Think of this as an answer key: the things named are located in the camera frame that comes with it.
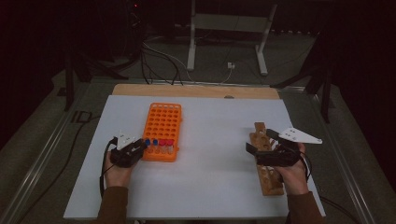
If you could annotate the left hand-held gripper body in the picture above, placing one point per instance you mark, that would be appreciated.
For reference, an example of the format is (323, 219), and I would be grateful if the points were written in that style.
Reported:
(124, 155)

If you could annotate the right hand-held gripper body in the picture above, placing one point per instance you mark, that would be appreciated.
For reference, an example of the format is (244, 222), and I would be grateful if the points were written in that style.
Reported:
(277, 158)

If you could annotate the wooden test tube rack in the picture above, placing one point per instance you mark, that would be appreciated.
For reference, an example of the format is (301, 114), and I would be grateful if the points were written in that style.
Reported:
(271, 186)

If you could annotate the orange plastic test tube rack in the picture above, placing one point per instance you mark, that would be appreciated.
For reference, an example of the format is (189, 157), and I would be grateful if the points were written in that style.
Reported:
(162, 124)

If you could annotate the person's left hand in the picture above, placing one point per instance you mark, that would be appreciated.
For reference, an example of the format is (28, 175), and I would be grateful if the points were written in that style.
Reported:
(118, 177)

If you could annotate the person's right hand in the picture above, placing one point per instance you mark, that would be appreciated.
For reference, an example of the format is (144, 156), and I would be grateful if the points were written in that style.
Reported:
(294, 180)

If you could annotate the white table mat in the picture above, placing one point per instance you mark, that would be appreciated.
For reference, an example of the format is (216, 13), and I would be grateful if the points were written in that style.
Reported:
(211, 140)

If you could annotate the black tripod stand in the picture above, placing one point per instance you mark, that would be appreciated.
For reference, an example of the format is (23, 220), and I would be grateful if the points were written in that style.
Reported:
(325, 93)

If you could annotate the white plug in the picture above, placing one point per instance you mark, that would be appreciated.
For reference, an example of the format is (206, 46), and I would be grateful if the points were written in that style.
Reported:
(230, 65)

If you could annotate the aluminium frame rail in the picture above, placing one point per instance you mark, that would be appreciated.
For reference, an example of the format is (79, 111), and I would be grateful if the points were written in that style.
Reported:
(40, 158)
(342, 165)

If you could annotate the grey metal stand frame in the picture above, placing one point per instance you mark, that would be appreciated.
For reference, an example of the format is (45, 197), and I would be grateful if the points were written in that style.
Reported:
(230, 22)

